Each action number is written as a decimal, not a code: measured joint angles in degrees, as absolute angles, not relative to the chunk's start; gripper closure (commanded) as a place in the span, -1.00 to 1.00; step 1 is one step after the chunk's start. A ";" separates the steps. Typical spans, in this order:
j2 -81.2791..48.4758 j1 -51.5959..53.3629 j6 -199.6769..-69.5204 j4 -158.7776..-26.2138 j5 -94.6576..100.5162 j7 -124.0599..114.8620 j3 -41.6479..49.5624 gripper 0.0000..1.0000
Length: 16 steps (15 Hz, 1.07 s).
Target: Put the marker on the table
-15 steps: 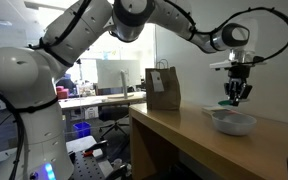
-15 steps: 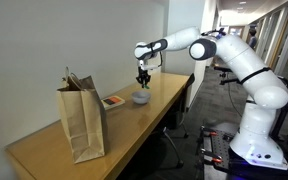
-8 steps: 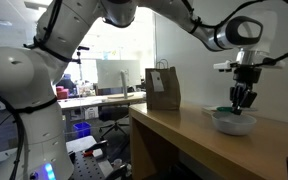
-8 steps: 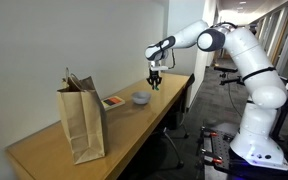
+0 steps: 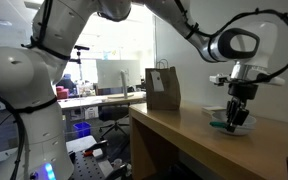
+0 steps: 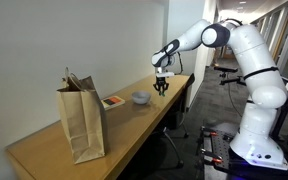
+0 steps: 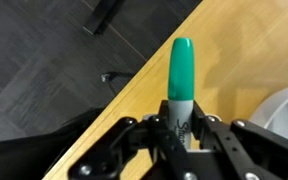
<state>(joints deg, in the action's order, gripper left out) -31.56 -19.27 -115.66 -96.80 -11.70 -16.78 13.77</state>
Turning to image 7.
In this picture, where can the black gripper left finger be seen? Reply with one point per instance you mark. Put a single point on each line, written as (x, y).
(140, 150)

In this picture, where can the grey round bowl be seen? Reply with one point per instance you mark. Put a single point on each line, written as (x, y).
(284, 113)

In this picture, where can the black flat metal bar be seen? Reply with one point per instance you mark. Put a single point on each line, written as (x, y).
(100, 18)

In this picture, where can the green cap Sharpie marker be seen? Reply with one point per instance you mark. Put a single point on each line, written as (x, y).
(181, 73)

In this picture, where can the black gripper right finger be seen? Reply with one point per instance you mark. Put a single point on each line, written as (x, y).
(244, 150)

